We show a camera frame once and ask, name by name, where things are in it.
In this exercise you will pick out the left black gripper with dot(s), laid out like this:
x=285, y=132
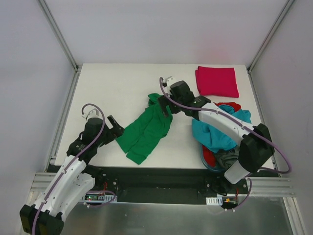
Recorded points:
x=110, y=130

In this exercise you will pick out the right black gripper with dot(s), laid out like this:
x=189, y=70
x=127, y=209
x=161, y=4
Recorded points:
x=167, y=105

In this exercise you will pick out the green t shirt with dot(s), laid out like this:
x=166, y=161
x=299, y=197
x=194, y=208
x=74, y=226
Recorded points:
x=142, y=136

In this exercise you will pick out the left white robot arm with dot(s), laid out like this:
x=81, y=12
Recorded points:
x=75, y=177

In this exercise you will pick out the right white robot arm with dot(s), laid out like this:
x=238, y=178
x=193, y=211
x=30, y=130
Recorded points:
x=254, y=142

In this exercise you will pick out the turquoise t shirt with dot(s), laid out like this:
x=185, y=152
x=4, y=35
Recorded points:
x=214, y=139

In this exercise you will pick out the folded pink t shirt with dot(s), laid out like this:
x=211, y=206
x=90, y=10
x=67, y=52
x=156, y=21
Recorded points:
x=216, y=81

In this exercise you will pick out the red t shirt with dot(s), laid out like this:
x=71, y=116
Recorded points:
x=235, y=106

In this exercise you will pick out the grey t shirt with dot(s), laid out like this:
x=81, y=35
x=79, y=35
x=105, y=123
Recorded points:
x=226, y=158

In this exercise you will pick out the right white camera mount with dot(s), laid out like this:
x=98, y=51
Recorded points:
x=169, y=81

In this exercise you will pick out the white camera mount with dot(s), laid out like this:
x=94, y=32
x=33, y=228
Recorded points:
x=169, y=81
x=94, y=113

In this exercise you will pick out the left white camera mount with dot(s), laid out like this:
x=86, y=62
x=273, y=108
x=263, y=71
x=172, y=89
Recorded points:
x=94, y=113

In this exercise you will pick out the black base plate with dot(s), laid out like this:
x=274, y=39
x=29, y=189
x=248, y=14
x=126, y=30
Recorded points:
x=168, y=185

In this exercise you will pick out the left aluminium frame post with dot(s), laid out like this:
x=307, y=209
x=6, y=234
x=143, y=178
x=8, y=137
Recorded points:
x=58, y=34

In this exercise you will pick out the aluminium frame post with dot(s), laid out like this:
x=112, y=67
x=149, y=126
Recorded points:
x=58, y=34
x=272, y=31

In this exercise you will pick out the right white cable duct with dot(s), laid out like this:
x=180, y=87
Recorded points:
x=214, y=201

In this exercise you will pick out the right aluminium frame post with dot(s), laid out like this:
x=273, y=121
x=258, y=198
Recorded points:
x=272, y=31

